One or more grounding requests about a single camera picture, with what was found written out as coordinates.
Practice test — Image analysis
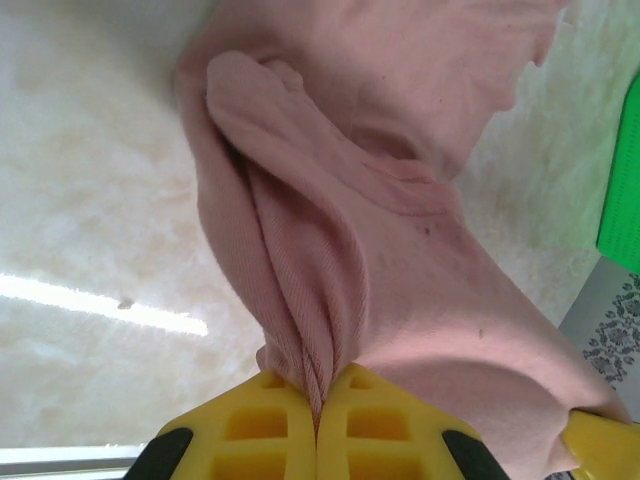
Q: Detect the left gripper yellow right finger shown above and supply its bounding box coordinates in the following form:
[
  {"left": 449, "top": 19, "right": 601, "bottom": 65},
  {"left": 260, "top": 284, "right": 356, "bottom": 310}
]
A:
[{"left": 315, "top": 362, "right": 502, "bottom": 480}]

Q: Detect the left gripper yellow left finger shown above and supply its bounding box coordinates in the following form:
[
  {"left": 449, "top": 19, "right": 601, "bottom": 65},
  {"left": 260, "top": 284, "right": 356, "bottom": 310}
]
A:
[{"left": 130, "top": 368, "right": 321, "bottom": 480}]

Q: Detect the pink t-shirt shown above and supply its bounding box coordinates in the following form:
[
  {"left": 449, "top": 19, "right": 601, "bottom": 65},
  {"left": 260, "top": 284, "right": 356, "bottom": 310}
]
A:
[{"left": 174, "top": 0, "right": 634, "bottom": 475}]

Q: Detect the long ribbed aluminium rail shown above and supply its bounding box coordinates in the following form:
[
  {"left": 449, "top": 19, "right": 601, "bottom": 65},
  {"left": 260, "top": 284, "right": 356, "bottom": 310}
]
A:
[{"left": 0, "top": 442, "right": 147, "bottom": 480}]

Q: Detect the green plastic basket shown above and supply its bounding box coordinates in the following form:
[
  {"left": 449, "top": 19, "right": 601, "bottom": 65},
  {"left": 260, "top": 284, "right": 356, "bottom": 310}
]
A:
[{"left": 597, "top": 74, "right": 640, "bottom": 275}]

